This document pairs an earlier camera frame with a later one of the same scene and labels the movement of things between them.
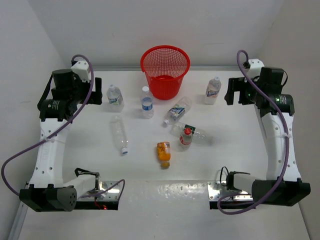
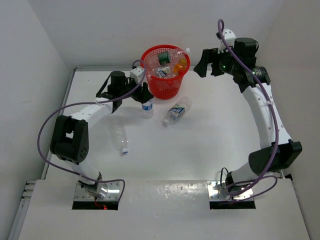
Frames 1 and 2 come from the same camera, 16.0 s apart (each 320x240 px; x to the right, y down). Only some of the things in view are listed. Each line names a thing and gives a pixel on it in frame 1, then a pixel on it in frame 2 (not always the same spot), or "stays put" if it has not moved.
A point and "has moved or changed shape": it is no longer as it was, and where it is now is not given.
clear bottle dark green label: (178, 129) -> (164, 57)
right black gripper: (237, 84) -> (209, 56)
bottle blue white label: (213, 89) -> (164, 71)
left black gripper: (94, 98) -> (142, 94)
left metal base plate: (112, 195) stays put
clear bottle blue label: (147, 105) stays put
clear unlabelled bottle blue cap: (117, 124) stays put
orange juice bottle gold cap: (163, 151) -> (180, 66)
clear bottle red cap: (185, 139) -> (171, 75)
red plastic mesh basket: (165, 66) stays put
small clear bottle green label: (114, 95) has moved or changed shape
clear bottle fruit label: (178, 110) stays put
